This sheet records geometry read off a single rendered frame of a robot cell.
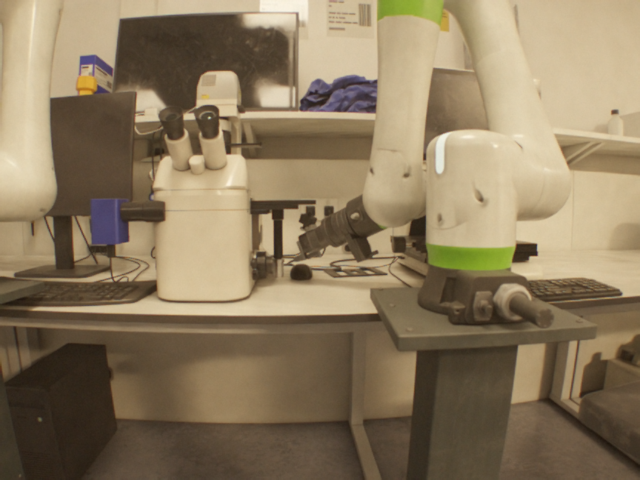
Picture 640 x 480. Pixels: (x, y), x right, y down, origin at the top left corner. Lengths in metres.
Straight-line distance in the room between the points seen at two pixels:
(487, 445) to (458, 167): 0.40
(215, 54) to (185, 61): 0.12
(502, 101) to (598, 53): 1.80
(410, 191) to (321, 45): 1.25
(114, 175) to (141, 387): 1.02
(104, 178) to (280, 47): 0.80
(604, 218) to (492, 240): 1.66
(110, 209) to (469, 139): 0.65
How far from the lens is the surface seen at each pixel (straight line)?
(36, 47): 0.92
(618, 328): 2.35
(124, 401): 1.91
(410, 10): 0.69
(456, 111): 1.15
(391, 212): 0.66
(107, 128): 1.18
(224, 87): 1.02
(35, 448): 1.52
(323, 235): 0.88
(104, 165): 1.16
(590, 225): 2.10
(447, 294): 0.54
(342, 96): 1.39
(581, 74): 2.35
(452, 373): 0.55
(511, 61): 0.74
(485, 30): 0.77
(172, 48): 1.61
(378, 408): 1.81
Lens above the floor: 0.94
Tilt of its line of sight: 5 degrees down
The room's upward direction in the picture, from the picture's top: straight up
